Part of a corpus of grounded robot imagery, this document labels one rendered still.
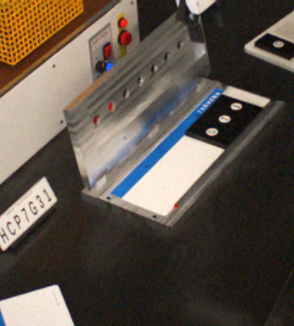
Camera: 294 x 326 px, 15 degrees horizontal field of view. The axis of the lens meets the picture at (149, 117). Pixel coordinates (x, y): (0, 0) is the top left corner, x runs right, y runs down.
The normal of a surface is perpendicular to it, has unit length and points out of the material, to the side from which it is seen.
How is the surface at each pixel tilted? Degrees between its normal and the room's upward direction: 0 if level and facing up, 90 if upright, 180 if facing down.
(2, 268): 0
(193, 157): 0
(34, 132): 90
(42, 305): 0
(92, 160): 81
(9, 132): 90
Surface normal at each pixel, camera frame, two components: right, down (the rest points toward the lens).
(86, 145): 0.81, 0.16
